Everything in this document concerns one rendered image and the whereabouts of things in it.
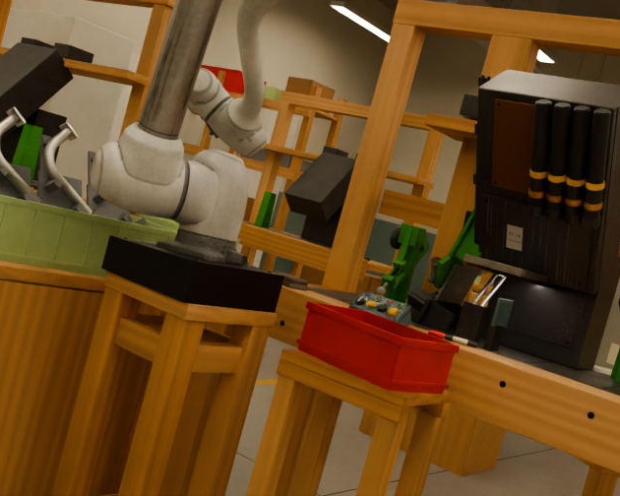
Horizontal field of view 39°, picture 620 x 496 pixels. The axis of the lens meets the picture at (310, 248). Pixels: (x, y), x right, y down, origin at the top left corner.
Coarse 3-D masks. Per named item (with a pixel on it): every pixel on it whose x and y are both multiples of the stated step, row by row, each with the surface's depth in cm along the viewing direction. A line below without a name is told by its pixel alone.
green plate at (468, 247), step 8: (472, 216) 242; (472, 224) 244; (464, 232) 243; (472, 232) 243; (456, 240) 244; (464, 240) 244; (472, 240) 243; (456, 248) 244; (464, 248) 244; (472, 248) 243; (456, 256) 245; (464, 256) 244; (480, 256) 242
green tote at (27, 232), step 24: (0, 216) 226; (24, 216) 230; (48, 216) 234; (72, 216) 238; (96, 216) 243; (0, 240) 227; (24, 240) 231; (48, 240) 236; (72, 240) 240; (96, 240) 245; (144, 240) 255; (168, 240) 261; (24, 264) 233; (48, 264) 237; (72, 264) 241; (96, 264) 247
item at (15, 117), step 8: (8, 112) 255; (16, 112) 254; (8, 120) 252; (16, 120) 254; (24, 120) 255; (0, 128) 249; (8, 128) 252; (0, 136) 249; (0, 152) 248; (0, 160) 247; (8, 168) 248; (8, 176) 249; (16, 176) 250; (16, 184) 250; (24, 184) 251; (24, 192) 252; (32, 192) 253; (40, 200) 255
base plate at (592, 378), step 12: (312, 288) 266; (348, 300) 260; (504, 348) 243; (516, 360) 222; (528, 360) 230; (540, 360) 238; (552, 372) 217; (564, 372) 225; (576, 372) 232; (588, 372) 241; (600, 372) 251; (588, 384) 213; (600, 384) 220; (612, 384) 228
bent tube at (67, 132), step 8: (64, 128) 267; (72, 128) 266; (56, 136) 262; (64, 136) 264; (72, 136) 267; (48, 144) 260; (56, 144) 261; (48, 152) 259; (48, 160) 258; (48, 168) 258; (56, 168) 259; (56, 176) 259; (64, 184) 260; (64, 192) 261; (72, 192) 262; (72, 200) 263; (80, 200) 263; (88, 208) 265
